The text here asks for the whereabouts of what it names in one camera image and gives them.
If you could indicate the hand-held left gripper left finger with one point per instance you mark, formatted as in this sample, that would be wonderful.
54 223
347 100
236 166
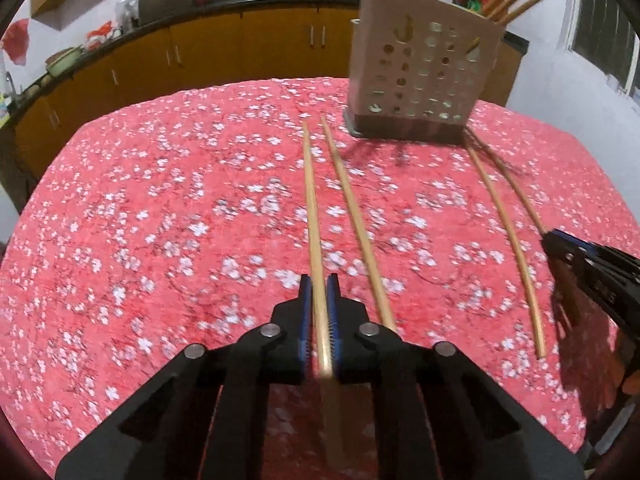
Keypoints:
305 320

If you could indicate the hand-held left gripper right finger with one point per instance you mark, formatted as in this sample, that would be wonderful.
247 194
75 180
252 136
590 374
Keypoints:
334 320

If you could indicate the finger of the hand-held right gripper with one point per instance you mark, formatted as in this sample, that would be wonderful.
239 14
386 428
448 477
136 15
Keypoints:
615 260
575 265

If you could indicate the beige perforated chopstick holder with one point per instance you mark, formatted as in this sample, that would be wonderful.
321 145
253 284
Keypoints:
425 60

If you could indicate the red floral tablecloth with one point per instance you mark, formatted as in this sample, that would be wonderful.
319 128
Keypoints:
150 210

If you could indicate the wooden lower kitchen cabinets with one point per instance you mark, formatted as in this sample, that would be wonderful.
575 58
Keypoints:
225 45

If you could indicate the black kitchen countertop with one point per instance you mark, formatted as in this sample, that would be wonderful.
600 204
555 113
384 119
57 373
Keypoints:
225 2

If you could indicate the red and white plastic bag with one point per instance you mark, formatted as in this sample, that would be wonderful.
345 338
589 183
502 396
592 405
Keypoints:
102 35

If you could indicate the green basin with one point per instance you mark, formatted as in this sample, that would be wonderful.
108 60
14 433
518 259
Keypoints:
62 60

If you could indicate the clear plastic bag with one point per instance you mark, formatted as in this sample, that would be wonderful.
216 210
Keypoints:
126 12

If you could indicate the yellow detergent bottle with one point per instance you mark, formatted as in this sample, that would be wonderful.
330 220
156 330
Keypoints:
4 107

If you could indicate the sink faucet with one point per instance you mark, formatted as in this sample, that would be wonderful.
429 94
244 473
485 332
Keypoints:
9 82

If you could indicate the barred window with white frame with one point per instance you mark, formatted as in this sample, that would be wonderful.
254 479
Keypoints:
605 25

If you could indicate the red plastic bag on wall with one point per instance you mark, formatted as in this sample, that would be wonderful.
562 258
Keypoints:
17 42

